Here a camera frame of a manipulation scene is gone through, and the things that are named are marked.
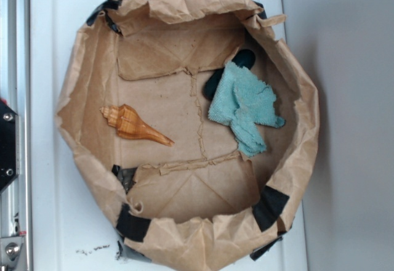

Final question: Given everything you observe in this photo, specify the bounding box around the black object under cloth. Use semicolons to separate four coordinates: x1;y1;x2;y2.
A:
203;49;255;101

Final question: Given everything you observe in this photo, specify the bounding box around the light blue terry cloth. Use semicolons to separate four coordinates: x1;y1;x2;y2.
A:
208;62;286;157

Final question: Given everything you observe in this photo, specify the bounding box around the silver corner bracket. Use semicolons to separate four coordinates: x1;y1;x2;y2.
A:
1;236;25;268

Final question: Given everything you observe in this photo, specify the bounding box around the black metal bracket plate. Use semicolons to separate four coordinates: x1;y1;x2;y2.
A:
0;99;18;193

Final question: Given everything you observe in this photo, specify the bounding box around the brown paper bag bin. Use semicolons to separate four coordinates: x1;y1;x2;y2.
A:
55;0;320;270

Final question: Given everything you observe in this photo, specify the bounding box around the orange spiral conch shell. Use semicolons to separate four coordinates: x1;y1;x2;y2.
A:
99;104;174;147

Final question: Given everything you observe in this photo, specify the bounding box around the white plastic tray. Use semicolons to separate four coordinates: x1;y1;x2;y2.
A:
29;0;310;271

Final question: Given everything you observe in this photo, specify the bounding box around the aluminium frame rail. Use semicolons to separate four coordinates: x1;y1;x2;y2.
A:
1;0;33;270

